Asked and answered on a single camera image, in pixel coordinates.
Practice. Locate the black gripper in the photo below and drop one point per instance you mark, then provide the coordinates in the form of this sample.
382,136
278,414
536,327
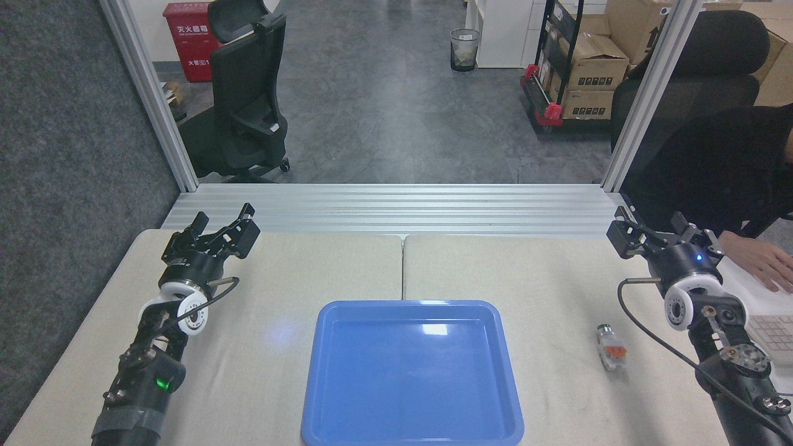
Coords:
192,266
686,263

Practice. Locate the white switch part orange tabs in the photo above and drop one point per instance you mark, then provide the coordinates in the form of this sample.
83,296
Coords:
609,347

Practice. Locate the blue plastic tray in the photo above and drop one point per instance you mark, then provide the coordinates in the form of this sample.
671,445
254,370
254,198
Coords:
412,371

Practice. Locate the person's hand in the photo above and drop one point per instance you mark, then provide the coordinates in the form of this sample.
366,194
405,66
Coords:
759,260

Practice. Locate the person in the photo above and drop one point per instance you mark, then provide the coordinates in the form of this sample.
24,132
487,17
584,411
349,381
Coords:
700,167

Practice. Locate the black office chair with armrests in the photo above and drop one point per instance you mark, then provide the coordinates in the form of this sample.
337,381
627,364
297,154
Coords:
248,105

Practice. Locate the flat cardboard box black print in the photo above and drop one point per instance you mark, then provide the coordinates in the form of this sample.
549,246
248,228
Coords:
587,104

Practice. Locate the white keyboard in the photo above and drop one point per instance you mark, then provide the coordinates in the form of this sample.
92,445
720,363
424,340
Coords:
774,337

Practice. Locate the black high-back office chair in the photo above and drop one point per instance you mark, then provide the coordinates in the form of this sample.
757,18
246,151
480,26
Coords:
712,62

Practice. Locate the black cart with red corners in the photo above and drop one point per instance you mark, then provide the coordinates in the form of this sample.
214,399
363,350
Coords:
545,93

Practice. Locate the cardboard box with black print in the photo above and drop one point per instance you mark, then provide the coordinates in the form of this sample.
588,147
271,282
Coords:
595,62

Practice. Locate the red fire extinguisher box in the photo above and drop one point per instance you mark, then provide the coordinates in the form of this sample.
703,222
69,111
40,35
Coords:
189,43

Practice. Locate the large plain cardboard box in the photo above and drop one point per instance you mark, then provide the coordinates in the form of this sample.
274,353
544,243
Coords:
635,25

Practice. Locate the stacked cardboard boxes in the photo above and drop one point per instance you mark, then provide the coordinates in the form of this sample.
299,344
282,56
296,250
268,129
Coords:
777,49

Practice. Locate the white cabinet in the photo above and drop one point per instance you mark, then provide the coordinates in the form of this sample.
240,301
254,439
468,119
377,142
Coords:
502,31

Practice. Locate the mesh waste bin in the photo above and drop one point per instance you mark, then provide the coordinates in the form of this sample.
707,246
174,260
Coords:
464,51

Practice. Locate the silver aluminium post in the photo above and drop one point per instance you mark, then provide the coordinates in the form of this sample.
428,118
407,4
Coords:
148,93
653,93

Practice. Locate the silver aluminium rail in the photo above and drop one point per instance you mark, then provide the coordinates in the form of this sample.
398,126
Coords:
403,210

